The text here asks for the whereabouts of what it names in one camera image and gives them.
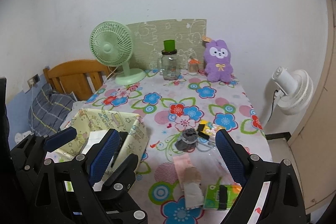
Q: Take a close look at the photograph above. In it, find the white standing fan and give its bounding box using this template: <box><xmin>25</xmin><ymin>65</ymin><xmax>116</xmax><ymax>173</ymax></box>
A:
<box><xmin>265</xmin><ymin>67</ymin><xmax>314</xmax><ymax>125</ymax></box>

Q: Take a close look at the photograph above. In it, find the wall power socket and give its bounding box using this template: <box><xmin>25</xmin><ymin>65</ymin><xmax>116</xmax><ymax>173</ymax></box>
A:
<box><xmin>27</xmin><ymin>75</ymin><xmax>40</xmax><ymax>88</ymax></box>

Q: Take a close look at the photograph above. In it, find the yellow snack packet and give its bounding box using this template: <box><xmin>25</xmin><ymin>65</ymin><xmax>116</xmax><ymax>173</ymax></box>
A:
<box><xmin>197</xmin><ymin>120</ymin><xmax>223</xmax><ymax>142</ymax></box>

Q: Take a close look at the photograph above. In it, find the purple plush bunny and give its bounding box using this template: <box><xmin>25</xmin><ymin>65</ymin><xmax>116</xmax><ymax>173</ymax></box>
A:
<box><xmin>203</xmin><ymin>40</ymin><xmax>233</xmax><ymax>83</ymax></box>

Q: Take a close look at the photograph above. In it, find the floral tablecloth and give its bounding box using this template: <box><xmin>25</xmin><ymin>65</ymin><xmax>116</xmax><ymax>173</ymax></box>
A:
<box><xmin>44</xmin><ymin>68</ymin><xmax>274</xmax><ymax>224</ymax></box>

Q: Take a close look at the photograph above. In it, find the yellow fabric storage box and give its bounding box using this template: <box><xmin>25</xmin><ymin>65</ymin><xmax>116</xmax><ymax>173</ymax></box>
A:
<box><xmin>48</xmin><ymin>108</ymin><xmax>148</xmax><ymax>185</ymax></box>

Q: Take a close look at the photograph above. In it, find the pink packet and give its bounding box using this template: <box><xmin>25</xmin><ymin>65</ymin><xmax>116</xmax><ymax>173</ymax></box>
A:
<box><xmin>173</xmin><ymin>153</ymin><xmax>193</xmax><ymax>190</ymax></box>

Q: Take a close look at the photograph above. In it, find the green desk fan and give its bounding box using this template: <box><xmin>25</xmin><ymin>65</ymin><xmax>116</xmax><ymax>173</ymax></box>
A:
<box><xmin>89</xmin><ymin>21</ymin><xmax>145</xmax><ymax>86</ymax></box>

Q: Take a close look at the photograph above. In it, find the glass mason jar mug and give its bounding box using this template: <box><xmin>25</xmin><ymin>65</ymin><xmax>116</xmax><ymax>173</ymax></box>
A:
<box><xmin>157</xmin><ymin>50</ymin><xmax>180</xmax><ymax>81</ymax></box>

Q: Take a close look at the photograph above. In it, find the toothpick jar orange lid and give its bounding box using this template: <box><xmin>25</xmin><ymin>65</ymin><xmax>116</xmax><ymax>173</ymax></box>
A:
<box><xmin>187</xmin><ymin>56</ymin><xmax>201</xmax><ymax>75</ymax></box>

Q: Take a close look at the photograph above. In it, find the green tissue pack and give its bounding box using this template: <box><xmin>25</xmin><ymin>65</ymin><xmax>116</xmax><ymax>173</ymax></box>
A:
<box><xmin>203</xmin><ymin>184</ymin><xmax>242</xmax><ymax>210</ymax></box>

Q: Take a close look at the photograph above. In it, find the green cup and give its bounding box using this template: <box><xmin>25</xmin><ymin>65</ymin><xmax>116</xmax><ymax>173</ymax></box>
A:
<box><xmin>163</xmin><ymin>39</ymin><xmax>176</xmax><ymax>52</ymax></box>

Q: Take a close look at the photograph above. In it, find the beige patterned wall board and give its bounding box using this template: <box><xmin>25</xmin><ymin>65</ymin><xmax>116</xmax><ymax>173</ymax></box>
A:
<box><xmin>126</xmin><ymin>18</ymin><xmax>207</xmax><ymax>71</ymax></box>

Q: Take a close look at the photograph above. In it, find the grey sock bundle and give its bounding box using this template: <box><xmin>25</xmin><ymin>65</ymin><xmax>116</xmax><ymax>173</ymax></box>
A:
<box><xmin>175</xmin><ymin>128</ymin><xmax>198</xmax><ymax>152</ymax></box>

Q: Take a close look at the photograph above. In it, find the crumpled white cloth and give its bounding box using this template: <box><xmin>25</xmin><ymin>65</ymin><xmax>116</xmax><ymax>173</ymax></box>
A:
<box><xmin>14</xmin><ymin>131</ymin><xmax>32</xmax><ymax>144</ymax></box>

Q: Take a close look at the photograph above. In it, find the beige white sock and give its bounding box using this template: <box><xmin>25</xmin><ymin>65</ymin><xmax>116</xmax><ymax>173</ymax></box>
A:
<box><xmin>183</xmin><ymin>167</ymin><xmax>204</xmax><ymax>209</ymax></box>

